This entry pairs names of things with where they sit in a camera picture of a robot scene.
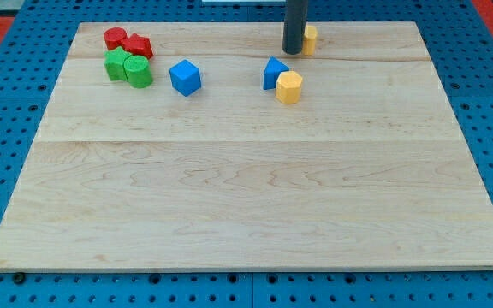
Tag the green star block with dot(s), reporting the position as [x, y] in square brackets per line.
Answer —
[114, 63]

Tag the red cylinder block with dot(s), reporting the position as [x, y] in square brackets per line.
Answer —
[113, 37]

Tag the blue triangle block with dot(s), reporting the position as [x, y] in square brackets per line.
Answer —
[272, 70]

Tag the green cylinder block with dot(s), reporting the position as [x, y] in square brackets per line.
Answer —
[137, 69]

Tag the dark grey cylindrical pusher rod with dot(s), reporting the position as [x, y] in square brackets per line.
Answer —
[294, 26]

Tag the yellow heart block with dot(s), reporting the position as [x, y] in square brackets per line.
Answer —
[309, 40]

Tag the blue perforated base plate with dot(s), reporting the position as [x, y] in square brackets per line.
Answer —
[460, 43]

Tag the yellow hexagon block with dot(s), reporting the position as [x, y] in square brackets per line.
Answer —
[288, 87]

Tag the light wooden board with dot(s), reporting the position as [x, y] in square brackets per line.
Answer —
[369, 171]

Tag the red star block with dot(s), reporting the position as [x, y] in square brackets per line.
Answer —
[138, 45]

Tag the blue cube block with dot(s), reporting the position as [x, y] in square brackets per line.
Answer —
[185, 78]

